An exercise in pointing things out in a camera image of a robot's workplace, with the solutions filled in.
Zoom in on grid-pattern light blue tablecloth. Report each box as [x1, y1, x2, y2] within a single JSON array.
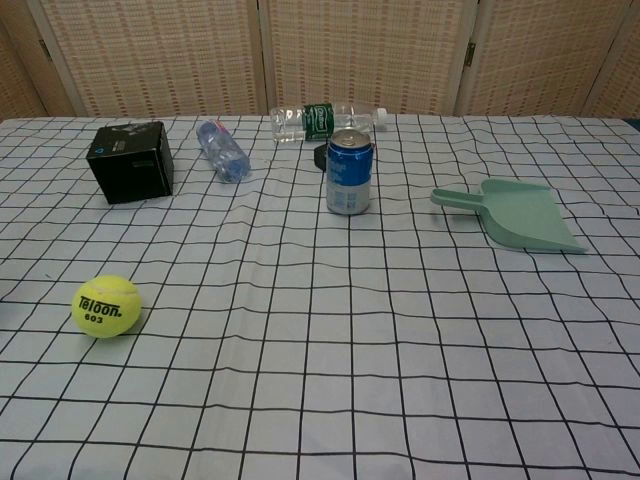
[[0, 113, 640, 480]]

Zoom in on green plastic dustpan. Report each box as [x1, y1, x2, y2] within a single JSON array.
[[430, 178, 588, 256]]

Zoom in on black cardboard box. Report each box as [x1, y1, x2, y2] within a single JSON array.
[[85, 120, 175, 205]]

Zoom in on clear bottle pink label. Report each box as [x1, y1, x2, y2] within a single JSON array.
[[195, 118, 252, 185]]

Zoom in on blue soda can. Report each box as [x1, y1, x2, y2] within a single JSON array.
[[325, 128, 376, 217]]

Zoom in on clear bottle green label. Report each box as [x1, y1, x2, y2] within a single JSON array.
[[270, 102, 389, 145]]

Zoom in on woven folding screen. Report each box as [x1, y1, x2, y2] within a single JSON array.
[[0, 0, 640, 121]]

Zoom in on yellow tennis ball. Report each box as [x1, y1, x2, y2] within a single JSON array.
[[71, 274, 143, 340]]

